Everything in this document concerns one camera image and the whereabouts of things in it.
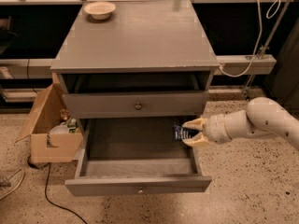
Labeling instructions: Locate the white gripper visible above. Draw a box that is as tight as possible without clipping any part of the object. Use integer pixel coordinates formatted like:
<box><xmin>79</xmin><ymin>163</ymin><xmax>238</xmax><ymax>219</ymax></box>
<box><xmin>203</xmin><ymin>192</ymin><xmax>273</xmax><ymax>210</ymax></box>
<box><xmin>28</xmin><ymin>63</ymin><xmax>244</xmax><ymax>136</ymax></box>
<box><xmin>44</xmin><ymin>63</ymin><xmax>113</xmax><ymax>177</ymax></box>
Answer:
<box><xmin>182</xmin><ymin>114</ymin><xmax>232</xmax><ymax>147</ymax></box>

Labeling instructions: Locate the dark blue rxbar wrapper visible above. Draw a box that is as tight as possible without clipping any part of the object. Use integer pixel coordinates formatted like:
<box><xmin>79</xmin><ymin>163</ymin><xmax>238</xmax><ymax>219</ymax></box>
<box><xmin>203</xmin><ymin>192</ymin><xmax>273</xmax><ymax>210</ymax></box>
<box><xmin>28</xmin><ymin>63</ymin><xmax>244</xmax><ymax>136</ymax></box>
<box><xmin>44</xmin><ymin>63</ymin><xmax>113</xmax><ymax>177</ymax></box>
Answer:
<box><xmin>173</xmin><ymin>124</ymin><xmax>191</xmax><ymax>141</ymax></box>

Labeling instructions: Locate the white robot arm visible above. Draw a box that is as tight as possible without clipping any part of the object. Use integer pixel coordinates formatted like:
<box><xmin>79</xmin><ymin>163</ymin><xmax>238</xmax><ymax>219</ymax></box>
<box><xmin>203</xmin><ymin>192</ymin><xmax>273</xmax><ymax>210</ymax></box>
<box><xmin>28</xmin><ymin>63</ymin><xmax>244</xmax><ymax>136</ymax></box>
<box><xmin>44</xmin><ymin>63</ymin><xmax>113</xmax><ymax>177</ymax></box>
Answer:
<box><xmin>182</xmin><ymin>97</ymin><xmax>299</xmax><ymax>150</ymax></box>

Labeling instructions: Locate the grey upper drawer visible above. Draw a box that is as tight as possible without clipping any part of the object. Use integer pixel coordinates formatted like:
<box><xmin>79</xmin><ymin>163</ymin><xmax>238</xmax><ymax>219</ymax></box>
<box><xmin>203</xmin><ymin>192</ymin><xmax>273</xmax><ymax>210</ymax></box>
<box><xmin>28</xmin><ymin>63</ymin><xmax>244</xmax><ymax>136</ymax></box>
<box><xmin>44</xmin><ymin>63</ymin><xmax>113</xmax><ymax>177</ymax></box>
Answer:
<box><xmin>62</xmin><ymin>73</ymin><xmax>210</xmax><ymax>119</ymax></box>

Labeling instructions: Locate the grey wooden drawer cabinet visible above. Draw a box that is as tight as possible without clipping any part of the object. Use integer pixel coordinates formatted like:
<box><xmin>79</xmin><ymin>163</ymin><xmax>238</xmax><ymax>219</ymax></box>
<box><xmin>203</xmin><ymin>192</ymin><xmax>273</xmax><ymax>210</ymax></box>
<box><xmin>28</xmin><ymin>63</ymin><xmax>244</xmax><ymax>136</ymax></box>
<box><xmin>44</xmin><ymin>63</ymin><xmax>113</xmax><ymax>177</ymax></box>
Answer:
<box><xmin>50</xmin><ymin>0</ymin><xmax>221</xmax><ymax>133</ymax></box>

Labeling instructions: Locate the open grey middle drawer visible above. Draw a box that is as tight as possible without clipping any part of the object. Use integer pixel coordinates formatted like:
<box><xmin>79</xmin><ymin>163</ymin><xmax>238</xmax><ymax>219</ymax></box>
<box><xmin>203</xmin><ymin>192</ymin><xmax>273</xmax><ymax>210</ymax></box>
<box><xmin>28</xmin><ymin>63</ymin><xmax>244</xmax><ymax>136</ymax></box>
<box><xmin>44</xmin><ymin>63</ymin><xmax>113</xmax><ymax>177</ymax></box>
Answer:
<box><xmin>65</xmin><ymin>117</ymin><xmax>211</xmax><ymax>196</ymax></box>

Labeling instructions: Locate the dark grey cabinet right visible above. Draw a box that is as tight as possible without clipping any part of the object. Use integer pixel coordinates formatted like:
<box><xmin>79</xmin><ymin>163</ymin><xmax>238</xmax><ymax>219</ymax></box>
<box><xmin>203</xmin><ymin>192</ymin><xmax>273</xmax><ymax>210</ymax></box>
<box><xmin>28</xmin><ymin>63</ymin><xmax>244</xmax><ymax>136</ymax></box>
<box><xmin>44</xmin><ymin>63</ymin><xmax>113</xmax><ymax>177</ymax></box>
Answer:
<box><xmin>263</xmin><ymin>19</ymin><xmax>299</xmax><ymax>112</ymax></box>

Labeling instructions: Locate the metal stand pole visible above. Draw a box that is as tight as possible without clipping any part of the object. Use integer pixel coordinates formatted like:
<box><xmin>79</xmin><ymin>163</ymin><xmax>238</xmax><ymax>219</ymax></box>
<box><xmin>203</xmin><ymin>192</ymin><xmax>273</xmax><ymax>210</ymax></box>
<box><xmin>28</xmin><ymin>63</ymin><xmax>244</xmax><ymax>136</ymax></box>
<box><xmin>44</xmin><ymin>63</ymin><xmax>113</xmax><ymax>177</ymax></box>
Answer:
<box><xmin>239</xmin><ymin>0</ymin><xmax>293</xmax><ymax>76</ymax></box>

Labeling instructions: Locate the white plate in box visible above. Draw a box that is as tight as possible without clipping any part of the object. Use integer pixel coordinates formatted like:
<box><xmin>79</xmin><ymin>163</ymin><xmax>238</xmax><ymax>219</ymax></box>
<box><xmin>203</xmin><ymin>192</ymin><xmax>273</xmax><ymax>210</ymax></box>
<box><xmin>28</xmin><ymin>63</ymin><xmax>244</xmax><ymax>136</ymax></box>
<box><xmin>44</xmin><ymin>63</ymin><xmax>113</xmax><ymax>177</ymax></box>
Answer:
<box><xmin>50</xmin><ymin>125</ymin><xmax>69</xmax><ymax>134</ymax></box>

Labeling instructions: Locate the open cardboard box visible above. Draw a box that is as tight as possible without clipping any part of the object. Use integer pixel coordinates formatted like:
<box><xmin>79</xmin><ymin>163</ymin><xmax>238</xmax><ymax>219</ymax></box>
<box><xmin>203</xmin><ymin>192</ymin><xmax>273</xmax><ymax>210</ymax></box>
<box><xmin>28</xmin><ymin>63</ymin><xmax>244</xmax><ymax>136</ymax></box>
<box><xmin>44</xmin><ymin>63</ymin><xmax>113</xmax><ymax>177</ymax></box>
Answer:
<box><xmin>16</xmin><ymin>73</ymin><xmax>82</xmax><ymax>163</ymax></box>

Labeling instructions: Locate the cream ceramic bowl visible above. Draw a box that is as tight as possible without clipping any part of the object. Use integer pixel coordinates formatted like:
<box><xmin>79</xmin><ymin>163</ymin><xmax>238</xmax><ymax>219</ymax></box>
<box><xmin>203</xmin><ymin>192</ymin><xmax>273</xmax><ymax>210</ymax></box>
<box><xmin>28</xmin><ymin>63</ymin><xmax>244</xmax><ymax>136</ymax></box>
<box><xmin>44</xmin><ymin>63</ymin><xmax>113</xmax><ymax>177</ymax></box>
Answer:
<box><xmin>84</xmin><ymin>1</ymin><xmax>116</xmax><ymax>21</ymax></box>

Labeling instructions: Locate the white hanging cable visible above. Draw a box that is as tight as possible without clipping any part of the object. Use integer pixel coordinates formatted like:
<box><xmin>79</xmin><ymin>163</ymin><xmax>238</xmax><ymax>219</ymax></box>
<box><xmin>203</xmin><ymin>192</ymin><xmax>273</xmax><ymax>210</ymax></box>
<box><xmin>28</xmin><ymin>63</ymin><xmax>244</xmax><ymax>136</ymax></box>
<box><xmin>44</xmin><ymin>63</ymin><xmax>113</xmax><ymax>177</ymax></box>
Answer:
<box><xmin>219</xmin><ymin>0</ymin><xmax>282</xmax><ymax>78</ymax></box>

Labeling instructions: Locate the black floor cable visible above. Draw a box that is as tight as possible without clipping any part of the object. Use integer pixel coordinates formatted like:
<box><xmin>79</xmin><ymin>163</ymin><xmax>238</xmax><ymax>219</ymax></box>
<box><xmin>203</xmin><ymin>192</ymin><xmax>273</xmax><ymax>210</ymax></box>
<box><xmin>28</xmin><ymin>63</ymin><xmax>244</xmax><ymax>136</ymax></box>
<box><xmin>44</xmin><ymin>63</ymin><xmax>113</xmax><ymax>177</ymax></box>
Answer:
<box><xmin>27</xmin><ymin>155</ymin><xmax>89</xmax><ymax>224</ymax></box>

